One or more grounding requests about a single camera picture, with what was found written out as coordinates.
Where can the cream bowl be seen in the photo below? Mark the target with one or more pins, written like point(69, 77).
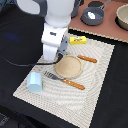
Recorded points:
point(122, 14)

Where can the grey saucepan with handle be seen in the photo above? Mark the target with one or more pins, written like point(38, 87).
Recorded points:
point(99, 13)

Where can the round wooden plate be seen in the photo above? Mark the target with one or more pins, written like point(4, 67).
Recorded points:
point(69, 67)

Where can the yellow butter box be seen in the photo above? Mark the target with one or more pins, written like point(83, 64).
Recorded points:
point(77, 40)

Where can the fork with wooden handle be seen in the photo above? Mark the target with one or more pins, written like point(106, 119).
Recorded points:
point(54, 77)

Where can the light blue cup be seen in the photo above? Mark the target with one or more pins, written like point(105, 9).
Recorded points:
point(34, 82)

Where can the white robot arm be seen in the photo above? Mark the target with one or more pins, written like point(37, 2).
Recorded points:
point(57, 15)

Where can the brown stove board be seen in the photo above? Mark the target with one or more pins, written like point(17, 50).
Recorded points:
point(108, 28)

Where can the white salt shaker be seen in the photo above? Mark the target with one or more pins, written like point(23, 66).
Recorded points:
point(91, 15)

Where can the tall grey pot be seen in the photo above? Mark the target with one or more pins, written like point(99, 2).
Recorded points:
point(77, 4)

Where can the knife with wooden handle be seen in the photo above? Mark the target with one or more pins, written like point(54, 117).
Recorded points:
point(87, 58)

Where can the beige woven placemat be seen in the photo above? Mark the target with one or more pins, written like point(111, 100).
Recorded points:
point(66, 102)

